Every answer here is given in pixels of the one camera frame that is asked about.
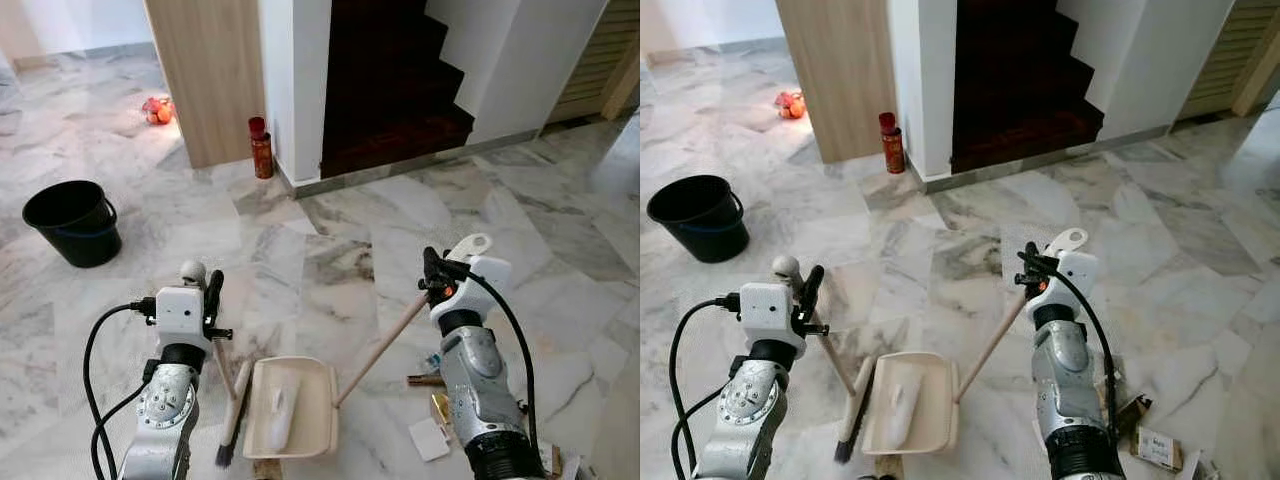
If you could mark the orange red toy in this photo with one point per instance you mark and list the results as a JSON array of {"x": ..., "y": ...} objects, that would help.
[
  {"x": 790, "y": 105},
  {"x": 158, "y": 111}
]

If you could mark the black plastic bucket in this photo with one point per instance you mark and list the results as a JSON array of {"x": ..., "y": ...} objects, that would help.
[
  {"x": 705, "y": 218},
  {"x": 75, "y": 225}
]

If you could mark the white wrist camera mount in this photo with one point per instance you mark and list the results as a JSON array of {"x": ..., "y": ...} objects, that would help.
[
  {"x": 1078, "y": 272},
  {"x": 768, "y": 312},
  {"x": 488, "y": 277},
  {"x": 180, "y": 315}
]

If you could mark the light wooden door panel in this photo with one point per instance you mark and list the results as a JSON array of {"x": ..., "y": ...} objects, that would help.
[
  {"x": 838, "y": 78},
  {"x": 205, "y": 80}
]

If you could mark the cardboard box with white label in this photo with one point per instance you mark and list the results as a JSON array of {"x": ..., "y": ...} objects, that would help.
[
  {"x": 1157, "y": 448},
  {"x": 551, "y": 460}
]

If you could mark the louvered wooden door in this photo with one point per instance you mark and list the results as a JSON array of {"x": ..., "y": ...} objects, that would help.
[
  {"x": 1228, "y": 65},
  {"x": 598, "y": 70}
]

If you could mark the dark wooden staircase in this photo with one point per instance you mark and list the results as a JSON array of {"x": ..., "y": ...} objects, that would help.
[
  {"x": 385, "y": 100},
  {"x": 1015, "y": 95}
]

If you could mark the brown black wrapper scrap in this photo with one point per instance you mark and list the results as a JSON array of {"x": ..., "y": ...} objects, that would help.
[{"x": 1133, "y": 412}]

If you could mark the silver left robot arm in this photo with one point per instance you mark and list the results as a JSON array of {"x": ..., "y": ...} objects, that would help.
[
  {"x": 165, "y": 410},
  {"x": 745, "y": 405}
]

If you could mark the white paper scrap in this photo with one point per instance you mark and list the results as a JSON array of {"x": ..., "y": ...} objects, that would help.
[{"x": 430, "y": 440}]

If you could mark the red spray can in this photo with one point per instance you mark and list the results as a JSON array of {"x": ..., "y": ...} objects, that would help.
[
  {"x": 892, "y": 148},
  {"x": 261, "y": 152}
]

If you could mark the gold wrapper scrap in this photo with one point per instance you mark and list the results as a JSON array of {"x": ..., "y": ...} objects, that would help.
[{"x": 441, "y": 408}]

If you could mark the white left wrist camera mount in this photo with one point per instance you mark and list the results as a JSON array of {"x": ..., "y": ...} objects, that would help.
[
  {"x": 180, "y": 315},
  {"x": 768, "y": 312}
]

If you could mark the wooden broom with black bristles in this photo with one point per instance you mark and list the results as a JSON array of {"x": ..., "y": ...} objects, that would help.
[
  {"x": 856, "y": 410},
  {"x": 236, "y": 420}
]

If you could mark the brown stick scrap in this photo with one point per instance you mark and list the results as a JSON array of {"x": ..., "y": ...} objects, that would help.
[{"x": 425, "y": 380}]

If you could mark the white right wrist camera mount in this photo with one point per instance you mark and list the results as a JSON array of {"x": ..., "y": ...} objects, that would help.
[
  {"x": 488, "y": 277},
  {"x": 1078, "y": 272}
]

